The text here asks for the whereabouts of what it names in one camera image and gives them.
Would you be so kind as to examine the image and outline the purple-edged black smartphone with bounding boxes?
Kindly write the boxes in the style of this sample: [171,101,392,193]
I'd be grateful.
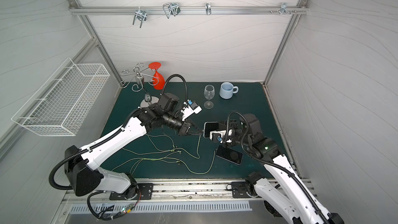
[216,145,243,165]

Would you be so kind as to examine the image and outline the green wired earphones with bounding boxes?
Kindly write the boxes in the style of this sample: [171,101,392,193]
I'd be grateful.
[110,132,202,176]
[166,151,216,175]

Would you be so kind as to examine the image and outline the silver-edged black smartphone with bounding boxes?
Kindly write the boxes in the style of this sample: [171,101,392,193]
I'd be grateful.
[203,122,219,139]

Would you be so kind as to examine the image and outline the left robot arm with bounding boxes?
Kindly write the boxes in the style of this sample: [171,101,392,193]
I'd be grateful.
[48,91,202,200]

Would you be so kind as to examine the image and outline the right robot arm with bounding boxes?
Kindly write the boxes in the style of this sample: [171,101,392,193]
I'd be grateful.
[204,112,344,224]

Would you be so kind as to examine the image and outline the green table mat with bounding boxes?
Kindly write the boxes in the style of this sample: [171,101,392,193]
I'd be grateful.
[102,83,286,179]

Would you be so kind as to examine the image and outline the light blue ceramic mug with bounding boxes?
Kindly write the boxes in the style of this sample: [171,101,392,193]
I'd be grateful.
[219,82,239,100]

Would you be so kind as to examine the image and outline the clear wine glass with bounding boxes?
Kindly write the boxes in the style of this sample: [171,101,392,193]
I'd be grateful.
[204,85,215,110]

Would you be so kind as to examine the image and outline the chrome wine glass rack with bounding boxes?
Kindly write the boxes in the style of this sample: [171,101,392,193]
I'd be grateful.
[120,63,159,108]

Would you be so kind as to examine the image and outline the red plastic wine glass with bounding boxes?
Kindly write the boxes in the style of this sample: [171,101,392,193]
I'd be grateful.
[148,62,165,90]

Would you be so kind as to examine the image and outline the white vent grille strip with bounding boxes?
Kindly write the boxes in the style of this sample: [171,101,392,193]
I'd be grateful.
[69,201,252,214]

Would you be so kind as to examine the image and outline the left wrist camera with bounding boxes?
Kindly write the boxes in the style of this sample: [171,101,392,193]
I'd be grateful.
[180,100,202,121]

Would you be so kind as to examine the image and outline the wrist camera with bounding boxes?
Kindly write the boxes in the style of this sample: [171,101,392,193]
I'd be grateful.
[210,129,233,143]
[180,100,202,121]

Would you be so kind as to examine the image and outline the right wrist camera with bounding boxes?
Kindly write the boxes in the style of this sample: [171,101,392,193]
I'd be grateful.
[210,129,233,143]

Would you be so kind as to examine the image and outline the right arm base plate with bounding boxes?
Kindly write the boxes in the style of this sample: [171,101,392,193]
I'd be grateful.
[226,181,259,199]

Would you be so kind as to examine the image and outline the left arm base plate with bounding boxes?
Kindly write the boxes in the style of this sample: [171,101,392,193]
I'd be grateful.
[109,183,153,201]

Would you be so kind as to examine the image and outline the right base cable bundle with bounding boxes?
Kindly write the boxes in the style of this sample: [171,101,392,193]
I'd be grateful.
[263,198,282,218]

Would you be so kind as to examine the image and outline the base cable bundle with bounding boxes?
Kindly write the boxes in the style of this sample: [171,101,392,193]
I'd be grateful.
[85,189,142,222]
[263,198,282,218]

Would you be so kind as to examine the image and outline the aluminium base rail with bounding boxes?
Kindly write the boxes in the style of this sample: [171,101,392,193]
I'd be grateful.
[62,178,318,203]

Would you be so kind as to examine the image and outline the left base cable bundle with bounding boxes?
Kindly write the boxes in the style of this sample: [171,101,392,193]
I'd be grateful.
[85,189,142,222]

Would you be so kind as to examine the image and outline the metal clip bracket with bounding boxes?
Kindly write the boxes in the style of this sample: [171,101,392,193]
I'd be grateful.
[205,3,211,16]

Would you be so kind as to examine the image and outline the metal clamp bracket middle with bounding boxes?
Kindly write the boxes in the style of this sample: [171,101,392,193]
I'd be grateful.
[162,2,181,19]

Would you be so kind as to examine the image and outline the metal clamp bracket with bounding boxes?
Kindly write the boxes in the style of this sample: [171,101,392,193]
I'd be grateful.
[132,8,147,28]
[162,2,181,19]

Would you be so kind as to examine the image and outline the metal clamp bracket left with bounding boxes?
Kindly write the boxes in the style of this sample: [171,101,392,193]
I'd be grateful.
[132,8,147,28]

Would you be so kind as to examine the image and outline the white wire basket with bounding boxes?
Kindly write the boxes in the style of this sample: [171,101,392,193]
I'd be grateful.
[11,58,110,136]

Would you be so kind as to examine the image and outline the metal bolt bracket right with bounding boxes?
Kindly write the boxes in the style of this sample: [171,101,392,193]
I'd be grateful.
[269,3,297,16]

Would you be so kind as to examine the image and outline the aluminium crossbar rail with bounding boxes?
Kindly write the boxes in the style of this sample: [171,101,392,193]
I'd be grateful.
[69,5,309,16]

